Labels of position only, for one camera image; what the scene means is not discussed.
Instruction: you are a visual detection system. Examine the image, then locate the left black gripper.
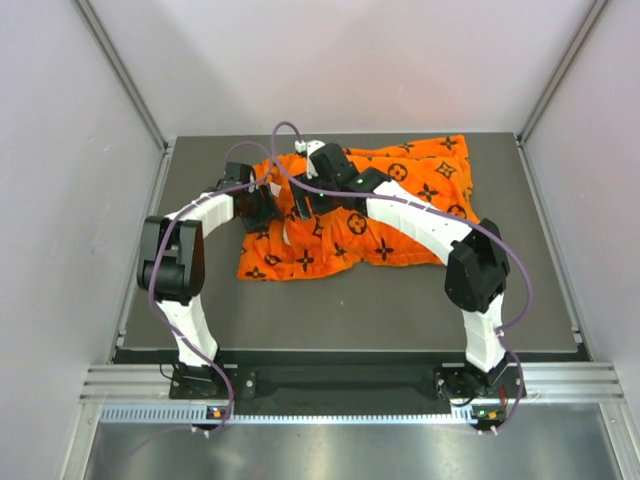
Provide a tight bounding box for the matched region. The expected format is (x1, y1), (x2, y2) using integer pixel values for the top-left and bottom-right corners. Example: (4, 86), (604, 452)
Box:
(240, 182), (284, 233)

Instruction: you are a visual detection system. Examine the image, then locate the orange patterned pillowcase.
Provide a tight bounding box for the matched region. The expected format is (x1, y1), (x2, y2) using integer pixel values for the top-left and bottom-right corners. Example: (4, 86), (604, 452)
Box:
(237, 135), (478, 282)

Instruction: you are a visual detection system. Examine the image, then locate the white pillow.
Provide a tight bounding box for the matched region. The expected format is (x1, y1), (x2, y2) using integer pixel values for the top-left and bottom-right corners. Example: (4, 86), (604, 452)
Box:
(282, 221), (291, 246)

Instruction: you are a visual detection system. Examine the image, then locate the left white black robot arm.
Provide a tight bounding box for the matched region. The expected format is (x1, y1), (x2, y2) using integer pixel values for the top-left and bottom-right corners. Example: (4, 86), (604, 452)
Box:
(136, 162), (278, 399)

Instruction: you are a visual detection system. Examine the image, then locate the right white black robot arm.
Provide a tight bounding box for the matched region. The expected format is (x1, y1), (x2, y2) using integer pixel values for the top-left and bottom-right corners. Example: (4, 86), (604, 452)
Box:
(290, 140), (510, 401)

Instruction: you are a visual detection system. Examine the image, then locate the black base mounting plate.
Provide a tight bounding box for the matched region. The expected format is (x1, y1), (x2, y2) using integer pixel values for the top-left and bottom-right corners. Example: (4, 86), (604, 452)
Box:
(169, 350), (523, 414)

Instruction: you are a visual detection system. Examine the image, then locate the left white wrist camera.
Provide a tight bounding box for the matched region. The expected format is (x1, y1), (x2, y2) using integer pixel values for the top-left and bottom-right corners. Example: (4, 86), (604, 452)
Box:
(269, 182), (281, 197)

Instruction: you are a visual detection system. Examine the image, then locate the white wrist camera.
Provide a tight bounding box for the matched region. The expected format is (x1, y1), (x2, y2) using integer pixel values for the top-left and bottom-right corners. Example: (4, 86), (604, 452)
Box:
(294, 140), (325, 179)
(269, 182), (281, 197)

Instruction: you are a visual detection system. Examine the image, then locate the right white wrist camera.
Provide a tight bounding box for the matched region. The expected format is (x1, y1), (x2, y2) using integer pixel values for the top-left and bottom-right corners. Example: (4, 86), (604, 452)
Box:
(294, 140), (325, 179)

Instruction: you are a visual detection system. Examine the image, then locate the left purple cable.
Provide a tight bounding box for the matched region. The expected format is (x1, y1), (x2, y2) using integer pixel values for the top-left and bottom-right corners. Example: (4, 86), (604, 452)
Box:
(148, 140), (276, 432)

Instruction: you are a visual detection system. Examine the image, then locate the purple cable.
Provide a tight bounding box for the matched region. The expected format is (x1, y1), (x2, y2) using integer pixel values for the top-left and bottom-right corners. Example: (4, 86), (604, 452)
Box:
(148, 140), (276, 432)
(270, 121), (534, 431)

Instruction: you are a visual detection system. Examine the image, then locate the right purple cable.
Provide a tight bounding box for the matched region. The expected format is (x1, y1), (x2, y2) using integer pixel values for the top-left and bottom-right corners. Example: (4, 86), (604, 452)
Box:
(270, 121), (534, 431)

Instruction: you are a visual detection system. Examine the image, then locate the aluminium frame rail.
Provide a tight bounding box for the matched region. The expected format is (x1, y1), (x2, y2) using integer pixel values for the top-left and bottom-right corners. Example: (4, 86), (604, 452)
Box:
(80, 362), (624, 403)

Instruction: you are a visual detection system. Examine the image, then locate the left aluminium corner post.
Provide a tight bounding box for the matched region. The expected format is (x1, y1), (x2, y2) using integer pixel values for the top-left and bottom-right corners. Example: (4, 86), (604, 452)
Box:
(71, 0), (169, 151)

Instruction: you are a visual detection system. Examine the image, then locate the aluminium corner post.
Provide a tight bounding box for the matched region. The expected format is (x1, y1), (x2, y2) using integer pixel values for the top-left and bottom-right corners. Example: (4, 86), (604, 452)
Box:
(516, 0), (611, 148)
(71, 0), (169, 151)

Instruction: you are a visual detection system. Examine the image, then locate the grey slotted cable duct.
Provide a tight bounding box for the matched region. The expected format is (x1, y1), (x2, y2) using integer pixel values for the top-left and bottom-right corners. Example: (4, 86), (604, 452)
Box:
(100, 403), (507, 426)

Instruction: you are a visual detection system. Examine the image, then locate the right aluminium corner post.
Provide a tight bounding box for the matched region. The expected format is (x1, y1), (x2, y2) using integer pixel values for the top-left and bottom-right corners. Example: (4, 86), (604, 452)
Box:
(516, 0), (611, 148)

